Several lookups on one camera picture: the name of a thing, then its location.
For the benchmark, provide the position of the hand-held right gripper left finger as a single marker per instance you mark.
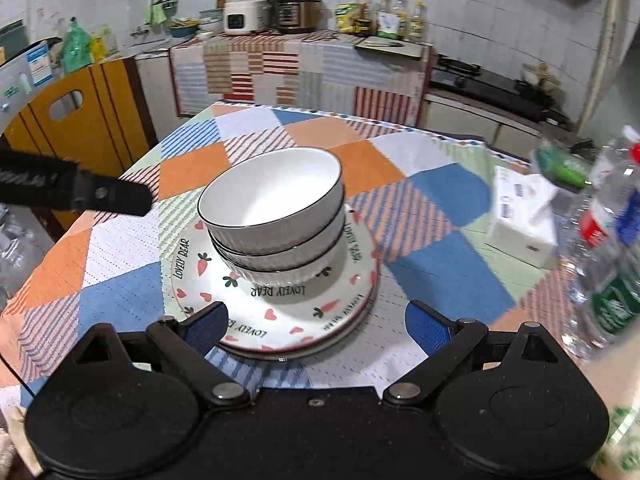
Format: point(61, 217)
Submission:
point(207, 327)

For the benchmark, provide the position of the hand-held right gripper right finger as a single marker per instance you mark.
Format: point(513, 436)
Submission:
point(427, 330)

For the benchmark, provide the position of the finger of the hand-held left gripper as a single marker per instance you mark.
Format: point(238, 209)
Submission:
point(115, 197)

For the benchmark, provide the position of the white plate with carrot print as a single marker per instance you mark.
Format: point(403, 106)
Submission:
point(280, 315)

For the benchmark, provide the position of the white ribbed bowl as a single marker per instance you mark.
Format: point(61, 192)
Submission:
point(280, 274)
point(270, 195)
point(302, 247)

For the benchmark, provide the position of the yellow wooden chair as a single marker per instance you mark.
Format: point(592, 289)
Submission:
point(100, 125)

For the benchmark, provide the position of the white tissue pack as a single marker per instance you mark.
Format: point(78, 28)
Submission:
point(520, 240)

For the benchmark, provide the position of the patchwork tablecloth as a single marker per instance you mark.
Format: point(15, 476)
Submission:
point(435, 195)

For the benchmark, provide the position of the silver refrigerator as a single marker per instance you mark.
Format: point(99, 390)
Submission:
point(30, 80)

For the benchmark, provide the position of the green plastic bag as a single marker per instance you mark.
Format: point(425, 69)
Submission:
point(76, 47)

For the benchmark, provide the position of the blue basin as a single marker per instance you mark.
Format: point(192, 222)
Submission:
point(182, 29)

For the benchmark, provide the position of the clear bottle with green label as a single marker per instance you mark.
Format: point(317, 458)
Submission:
point(610, 305)

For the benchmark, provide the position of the green hanging cloth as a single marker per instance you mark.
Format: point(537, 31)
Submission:
point(157, 12)

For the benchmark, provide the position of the clear bottle with red label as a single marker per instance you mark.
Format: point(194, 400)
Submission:
point(597, 225)

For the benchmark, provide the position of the green plastic package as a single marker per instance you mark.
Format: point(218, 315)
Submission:
point(562, 167)

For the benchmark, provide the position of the striped patchwork counter cloth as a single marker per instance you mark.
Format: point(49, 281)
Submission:
point(300, 75)

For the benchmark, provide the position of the white rice cooker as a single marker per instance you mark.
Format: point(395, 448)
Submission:
point(245, 17)

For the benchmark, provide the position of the clear bottle with blue label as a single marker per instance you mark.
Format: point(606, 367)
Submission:
point(631, 210)

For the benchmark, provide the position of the black pressure cooker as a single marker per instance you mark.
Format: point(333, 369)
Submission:
point(296, 10)

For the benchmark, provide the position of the black gas stove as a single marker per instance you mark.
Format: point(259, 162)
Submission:
point(460, 71)

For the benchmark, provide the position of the metal pot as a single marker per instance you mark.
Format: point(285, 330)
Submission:
point(537, 76)

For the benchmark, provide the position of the grey cutting board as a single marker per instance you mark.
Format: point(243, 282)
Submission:
point(390, 47)

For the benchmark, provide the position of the yellow green food package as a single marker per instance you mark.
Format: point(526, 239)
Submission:
point(346, 19)

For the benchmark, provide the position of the yellow cooking oil bottle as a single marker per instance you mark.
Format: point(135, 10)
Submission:
point(385, 20)
point(401, 20)
point(418, 22)

